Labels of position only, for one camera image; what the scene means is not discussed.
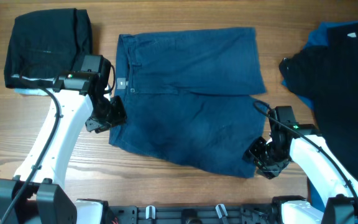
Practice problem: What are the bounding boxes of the folded black garment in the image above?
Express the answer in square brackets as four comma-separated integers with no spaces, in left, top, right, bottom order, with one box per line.
[4,8,93,88]

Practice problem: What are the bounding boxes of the folded white garment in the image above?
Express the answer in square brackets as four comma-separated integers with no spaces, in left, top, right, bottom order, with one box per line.
[11,73,53,96]

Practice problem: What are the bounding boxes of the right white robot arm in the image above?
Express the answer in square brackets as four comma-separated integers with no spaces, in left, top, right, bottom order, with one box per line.
[243,123,358,223]

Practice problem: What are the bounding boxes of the navy blue shorts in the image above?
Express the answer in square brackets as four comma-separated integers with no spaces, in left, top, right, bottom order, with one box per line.
[109,27,265,178]

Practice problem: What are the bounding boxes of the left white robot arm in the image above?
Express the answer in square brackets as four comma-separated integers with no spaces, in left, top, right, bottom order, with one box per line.
[0,72,126,223]

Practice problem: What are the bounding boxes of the black polo shirt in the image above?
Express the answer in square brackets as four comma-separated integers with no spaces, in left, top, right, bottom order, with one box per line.
[279,22,358,180]

